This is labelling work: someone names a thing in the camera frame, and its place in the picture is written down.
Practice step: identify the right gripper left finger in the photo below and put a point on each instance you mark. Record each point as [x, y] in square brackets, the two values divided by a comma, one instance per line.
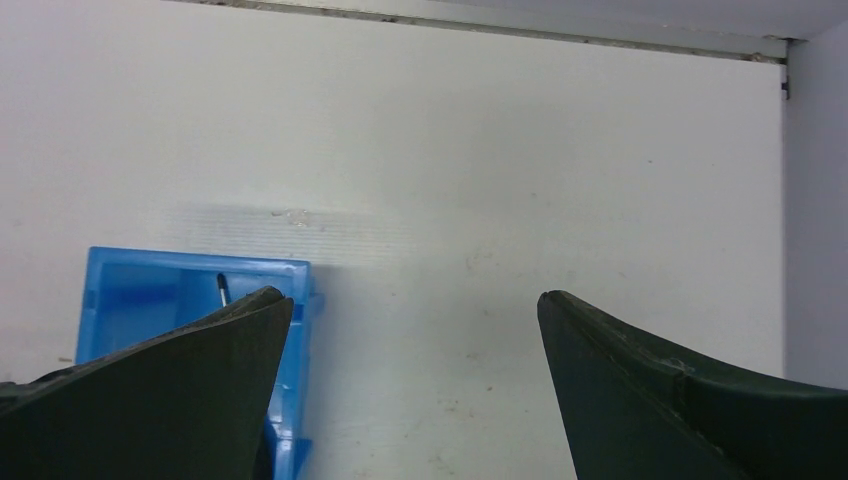
[188, 404]

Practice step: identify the black yellow screwdriver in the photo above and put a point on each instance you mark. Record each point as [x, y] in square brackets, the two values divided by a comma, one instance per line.
[223, 290]

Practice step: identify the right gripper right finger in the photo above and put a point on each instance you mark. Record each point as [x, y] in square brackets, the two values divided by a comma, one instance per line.
[637, 406]

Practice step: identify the blue plastic bin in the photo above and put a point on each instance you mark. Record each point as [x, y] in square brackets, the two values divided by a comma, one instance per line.
[130, 296]

